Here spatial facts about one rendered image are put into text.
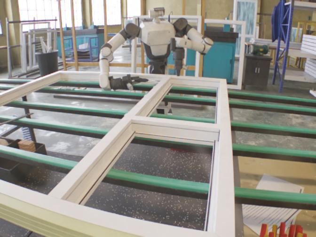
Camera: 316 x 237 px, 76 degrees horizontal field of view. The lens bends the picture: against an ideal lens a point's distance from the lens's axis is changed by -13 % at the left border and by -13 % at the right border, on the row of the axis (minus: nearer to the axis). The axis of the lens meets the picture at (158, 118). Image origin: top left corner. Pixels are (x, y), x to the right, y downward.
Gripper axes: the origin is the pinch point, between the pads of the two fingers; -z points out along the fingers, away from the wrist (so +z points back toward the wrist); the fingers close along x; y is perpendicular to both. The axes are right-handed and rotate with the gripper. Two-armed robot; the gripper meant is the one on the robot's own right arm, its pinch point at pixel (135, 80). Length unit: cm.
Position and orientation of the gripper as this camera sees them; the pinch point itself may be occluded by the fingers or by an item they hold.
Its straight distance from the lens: 172.3
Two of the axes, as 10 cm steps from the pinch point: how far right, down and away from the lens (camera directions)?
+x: -1.2, -6.2, -7.7
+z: -9.8, 1.7, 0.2
